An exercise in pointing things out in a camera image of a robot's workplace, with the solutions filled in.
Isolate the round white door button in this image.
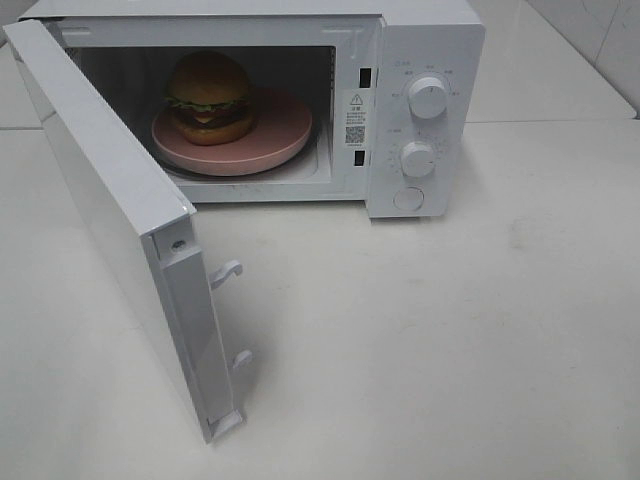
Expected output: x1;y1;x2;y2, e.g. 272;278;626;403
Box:
393;187;424;212

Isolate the pink round plate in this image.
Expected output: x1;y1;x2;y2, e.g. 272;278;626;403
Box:
151;88;313;176

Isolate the white microwave door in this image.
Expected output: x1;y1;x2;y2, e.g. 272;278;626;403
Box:
5;20;251;442

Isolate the burger with lettuce and cheese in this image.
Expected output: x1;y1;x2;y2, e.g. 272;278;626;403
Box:
164;51;255;146

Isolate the glass microwave turntable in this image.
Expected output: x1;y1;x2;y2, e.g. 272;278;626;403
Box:
152;119;323;178

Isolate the white lower timer knob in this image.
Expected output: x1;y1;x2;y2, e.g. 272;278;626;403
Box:
400;142;436;178

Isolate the white warning label sticker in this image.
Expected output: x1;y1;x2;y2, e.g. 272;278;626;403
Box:
341;88;371;148

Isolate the white microwave oven body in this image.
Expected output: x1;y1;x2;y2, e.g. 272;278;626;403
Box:
16;1;485;218

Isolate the white upper power knob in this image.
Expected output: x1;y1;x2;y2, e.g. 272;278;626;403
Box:
407;73;449;120

